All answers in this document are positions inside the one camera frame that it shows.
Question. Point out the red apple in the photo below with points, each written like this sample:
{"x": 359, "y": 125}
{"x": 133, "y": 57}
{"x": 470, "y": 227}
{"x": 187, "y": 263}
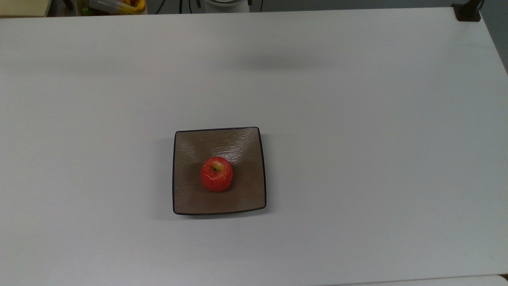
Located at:
{"x": 216, "y": 174}

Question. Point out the beige box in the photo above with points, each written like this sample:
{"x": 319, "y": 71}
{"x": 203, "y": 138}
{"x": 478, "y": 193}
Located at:
{"x": 24, "y": 7}

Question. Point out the brown square ceramic plate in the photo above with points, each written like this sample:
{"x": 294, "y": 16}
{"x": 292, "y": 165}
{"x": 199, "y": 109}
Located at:
{"x": 242, "y": 194}

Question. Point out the black table clamp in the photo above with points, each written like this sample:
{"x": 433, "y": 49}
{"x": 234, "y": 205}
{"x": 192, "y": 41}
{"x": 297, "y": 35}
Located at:
{"x": 468, "y": 11}

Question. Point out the yellow plastic bag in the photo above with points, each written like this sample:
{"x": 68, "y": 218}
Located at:
{"x": 113, "y": 6}

